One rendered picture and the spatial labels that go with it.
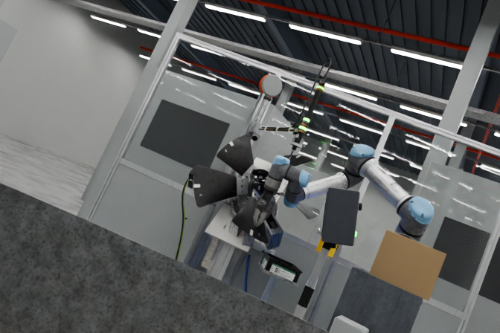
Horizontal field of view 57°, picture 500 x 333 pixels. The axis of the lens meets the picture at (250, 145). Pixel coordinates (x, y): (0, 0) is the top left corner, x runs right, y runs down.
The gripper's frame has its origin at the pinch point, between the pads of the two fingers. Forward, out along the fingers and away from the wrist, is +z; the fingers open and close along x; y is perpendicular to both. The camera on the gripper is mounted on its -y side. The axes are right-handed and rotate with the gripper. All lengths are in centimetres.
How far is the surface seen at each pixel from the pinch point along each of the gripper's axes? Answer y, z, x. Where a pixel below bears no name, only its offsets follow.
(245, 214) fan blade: 1.7, -1.8, 7.3
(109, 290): -165, -40, -12
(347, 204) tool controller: -53, -38, -36
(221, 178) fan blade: 16.0, -9.6, 28.8
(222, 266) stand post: 21.0, 36.9, 12.3
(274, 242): 20.0, 11.5, -9.5
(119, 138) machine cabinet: 231, 54, 211
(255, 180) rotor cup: 18.9, -15.2, 11.7
